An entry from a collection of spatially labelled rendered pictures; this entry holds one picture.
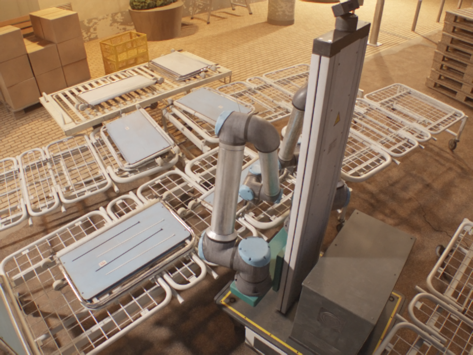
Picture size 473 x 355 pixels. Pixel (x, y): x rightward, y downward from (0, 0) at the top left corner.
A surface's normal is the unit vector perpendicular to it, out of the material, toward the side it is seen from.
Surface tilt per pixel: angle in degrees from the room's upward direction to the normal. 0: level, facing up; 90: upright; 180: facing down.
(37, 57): 90
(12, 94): 90
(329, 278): 0
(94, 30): 90
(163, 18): 101
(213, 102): 5
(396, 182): 0
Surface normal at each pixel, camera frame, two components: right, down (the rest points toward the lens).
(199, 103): -0.07, -0.73
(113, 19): 0.68, 0.47
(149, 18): -0.04, 0.77
